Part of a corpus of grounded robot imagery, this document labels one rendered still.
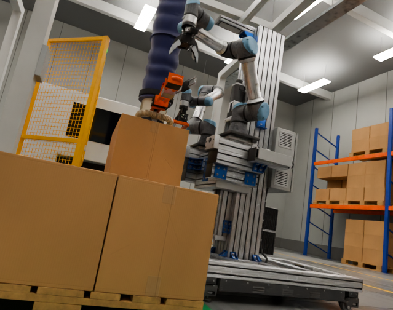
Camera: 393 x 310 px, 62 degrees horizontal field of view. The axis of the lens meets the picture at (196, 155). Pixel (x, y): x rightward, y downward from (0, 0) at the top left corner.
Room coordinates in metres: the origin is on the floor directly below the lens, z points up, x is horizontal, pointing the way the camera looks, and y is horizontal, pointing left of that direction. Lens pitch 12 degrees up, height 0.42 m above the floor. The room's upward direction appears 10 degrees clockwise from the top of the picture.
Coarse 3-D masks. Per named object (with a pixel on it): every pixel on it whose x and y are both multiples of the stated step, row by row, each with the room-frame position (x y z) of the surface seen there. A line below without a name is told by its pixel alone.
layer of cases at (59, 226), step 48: (0, 192) 1.06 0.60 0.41; (48, 192) 1.11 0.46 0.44; (96, 192) 1.15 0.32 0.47; (144, 192) 1.20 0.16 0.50; (192, 192) 1.26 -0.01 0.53; (0, 240) 1.08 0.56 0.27; (48, 240) 1.12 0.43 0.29; (96, 240) 1.16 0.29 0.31; (144, 240) 1.21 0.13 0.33; (192, 240) 1.27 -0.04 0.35; (96, 288) 1.17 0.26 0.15; (144, 288) 1.22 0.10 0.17; (192, 288) 1.28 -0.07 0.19
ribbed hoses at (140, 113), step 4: (140, 112) 1.87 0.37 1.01; (144, 112) 1.87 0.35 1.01; (148, 112) 1.88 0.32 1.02; (152, 112) 1.89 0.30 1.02; (136, 116) 1.91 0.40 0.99; (140, 116) 1.90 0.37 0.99; (148, 116) 1.90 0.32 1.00; (152, 116) 1.90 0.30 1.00; (156, 116) 1.91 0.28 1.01; (160, 116) 1.91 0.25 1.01; (164, 116) 1.91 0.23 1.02; (168, 116) 1.91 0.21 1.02; (164, 120) 1.92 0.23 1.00; (168, 120) 1.92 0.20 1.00; (172, 120) 1.93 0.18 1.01; (168, 124) 1.96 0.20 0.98; (172, 124) 1.97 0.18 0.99
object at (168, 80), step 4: (168, 76) 1.46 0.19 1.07; (180, 76) 1.47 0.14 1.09; (168, 80) 1.45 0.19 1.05; (172, 80) 1.46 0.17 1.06; (164, 84) 1.53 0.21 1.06; (168, 84) 1.49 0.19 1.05; (172, 84) 1.48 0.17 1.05; (176, 84) 1.47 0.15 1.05; (180, 84) 1.47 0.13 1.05; (168, 88) 1.54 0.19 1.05; (172, 88) 1.53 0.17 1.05; (176, 88) 1.52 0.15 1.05
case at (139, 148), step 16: (128, 128) 1.75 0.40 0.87; (144, 128) 1.78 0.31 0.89; (160, 128) 1.81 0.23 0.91; (176, 128) 1.84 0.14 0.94; (112, 144) 2.02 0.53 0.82; (128, 144) 1.76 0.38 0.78; (144, 144) 1.79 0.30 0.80; (160, 144) 1.81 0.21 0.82; (176, 144) 1.84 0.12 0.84; (112, 160) 1.74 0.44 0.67; (128, 160) 1.77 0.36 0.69; (144, 160) 1.79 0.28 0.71; (160, 160) 1.82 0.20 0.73; (176, 160) 1.85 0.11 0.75; (128, 176) 1.77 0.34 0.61; (144, 176) 1.80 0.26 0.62; (160, 176) 1.82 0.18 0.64; (176, 176) 1.85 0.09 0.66
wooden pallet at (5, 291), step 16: (0, 288) 1.09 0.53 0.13; (16, 288) 1.10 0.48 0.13; (32, 288) 1.17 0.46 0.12; (48, 288) 1.13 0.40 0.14; (64, 288) 1.15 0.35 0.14; (48, 304) 1.13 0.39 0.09; (64, 304) 1.14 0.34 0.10; (80, 304) 1.16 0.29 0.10; (96, 304) 1.17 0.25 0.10; (112, 304) 1.19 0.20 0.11; (128, 304) 1.21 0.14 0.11; (144, 304) 1.22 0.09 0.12; (160, 304) 1.24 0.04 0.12; (176, 304) 1.26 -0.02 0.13; (192, 304) 1.28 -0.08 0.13
